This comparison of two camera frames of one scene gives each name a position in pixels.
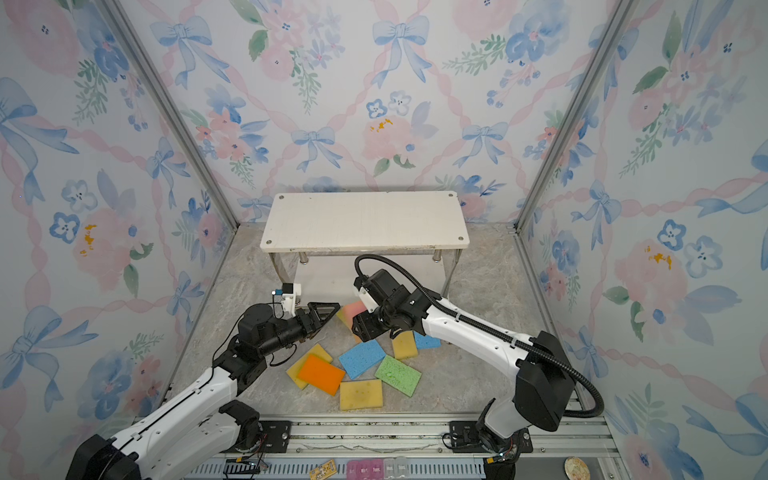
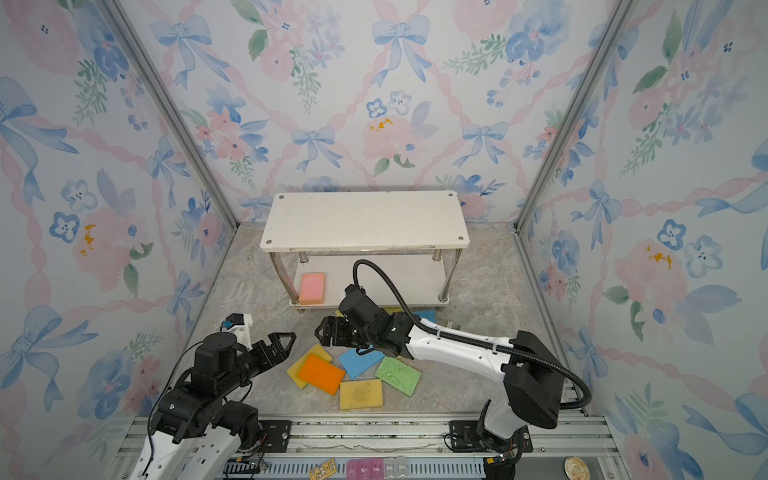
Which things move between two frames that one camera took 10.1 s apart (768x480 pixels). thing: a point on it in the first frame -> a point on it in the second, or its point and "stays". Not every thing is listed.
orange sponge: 321,374 stays
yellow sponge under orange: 295,370 stays
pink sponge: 352,309 -> 312,289
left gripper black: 304,319 -> 269,357
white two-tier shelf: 319,241 stays
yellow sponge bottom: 364,394 stays
